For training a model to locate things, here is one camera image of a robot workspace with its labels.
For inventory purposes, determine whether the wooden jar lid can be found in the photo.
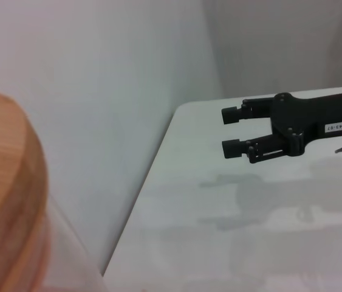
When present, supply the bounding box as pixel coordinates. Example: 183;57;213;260
0;89;52;292

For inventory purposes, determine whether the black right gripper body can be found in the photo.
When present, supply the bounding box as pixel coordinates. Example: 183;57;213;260
272;90;342;158

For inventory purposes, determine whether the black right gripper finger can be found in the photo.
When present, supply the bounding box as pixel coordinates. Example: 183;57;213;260
221;97;276;125
221;131;290;165

